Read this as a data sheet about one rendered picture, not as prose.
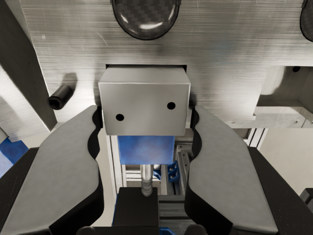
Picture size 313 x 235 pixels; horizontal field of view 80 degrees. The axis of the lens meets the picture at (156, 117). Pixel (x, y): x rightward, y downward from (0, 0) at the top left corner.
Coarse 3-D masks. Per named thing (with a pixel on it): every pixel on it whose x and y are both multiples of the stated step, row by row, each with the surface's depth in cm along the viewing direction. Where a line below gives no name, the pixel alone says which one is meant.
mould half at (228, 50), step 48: (48, 0) 10; (96, 0) 10; (192, 0) 10; (240, 0) 10; (288, 0) 11; (48, 48) 12; (96, 48) 12; (144, 48) 12; (192, 48) 12; (240, 48) 12; (288, 48) 12; (96, 96) 13; (192, 96) 14; (240, 96) 14
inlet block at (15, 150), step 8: (0, 128) 19; (0, 136) 19; (8, 136) 20; (0, 144) 19; (8, 144) 20; (16, 144) 20; (24, 144) 21; (0, 152) 19; (8, 152) 19; (16, 152) 20; (24, 152) 21; (0, 160) 19; (8, 160) 19; (16, 160) 20; (0, 168) 20; (8, 168) 20; (0, 176) 20
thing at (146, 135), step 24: (120, 72) 11; (144, 72) 11; (168, 72) 12; (120, 96) 10; (144, 96) 10; (168, 96) 10; (120, 120) 11; (144, 120) 11; (168, 120) 11; (120, 144) 14; (144, 144) 14; (168, 144) 14; (144, 168) 17; (144, 192) 19
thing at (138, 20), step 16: (112, 0) 10; (128, 0) 11; (144, 0) 11; (160, 0) 11; (176, 0) 10; (304, 0) 10; (128, 16) 11; (144, 16) 11; (160, 16) 11; (304, 16) 11; (128, 32) 11; (144, 32) 11; (160, 32) 11; (304, 32) 11
